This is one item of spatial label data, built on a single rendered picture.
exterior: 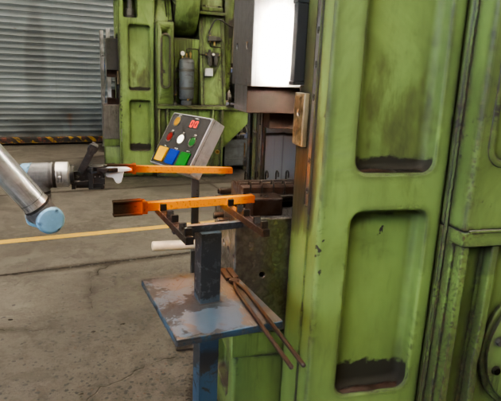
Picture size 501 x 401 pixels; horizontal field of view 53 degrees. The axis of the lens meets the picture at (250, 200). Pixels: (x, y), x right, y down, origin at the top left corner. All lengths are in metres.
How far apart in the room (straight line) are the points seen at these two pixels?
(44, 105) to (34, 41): 1.07
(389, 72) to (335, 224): 0.50
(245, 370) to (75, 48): 8.35
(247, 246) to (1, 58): 8.28
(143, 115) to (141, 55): 0.76
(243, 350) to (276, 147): 0.84
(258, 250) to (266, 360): 0.46
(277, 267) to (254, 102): 0.61
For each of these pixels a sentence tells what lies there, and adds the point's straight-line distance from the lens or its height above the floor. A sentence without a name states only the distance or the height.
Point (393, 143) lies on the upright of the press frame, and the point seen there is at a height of 1.21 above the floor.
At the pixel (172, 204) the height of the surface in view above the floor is 1.03.
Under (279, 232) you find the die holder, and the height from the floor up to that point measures 0.86.
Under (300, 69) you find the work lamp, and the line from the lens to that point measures 1.69.
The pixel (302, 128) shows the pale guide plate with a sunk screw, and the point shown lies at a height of 1.25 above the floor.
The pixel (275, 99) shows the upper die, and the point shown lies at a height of 1.32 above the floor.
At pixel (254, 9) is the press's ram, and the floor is 1.62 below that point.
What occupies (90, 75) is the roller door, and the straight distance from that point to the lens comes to 9.85.
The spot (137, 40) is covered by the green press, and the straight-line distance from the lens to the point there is 6.85.
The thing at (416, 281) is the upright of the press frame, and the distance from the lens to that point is 1.83.
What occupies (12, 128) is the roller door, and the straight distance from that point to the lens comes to 9.83.
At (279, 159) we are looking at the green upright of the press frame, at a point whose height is 1.05.
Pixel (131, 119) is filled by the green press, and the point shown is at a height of 0.75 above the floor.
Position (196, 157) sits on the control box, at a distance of 2.31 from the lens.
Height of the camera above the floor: 1.41
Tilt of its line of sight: 14 degrees down
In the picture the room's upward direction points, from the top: 2 degrees clockwise
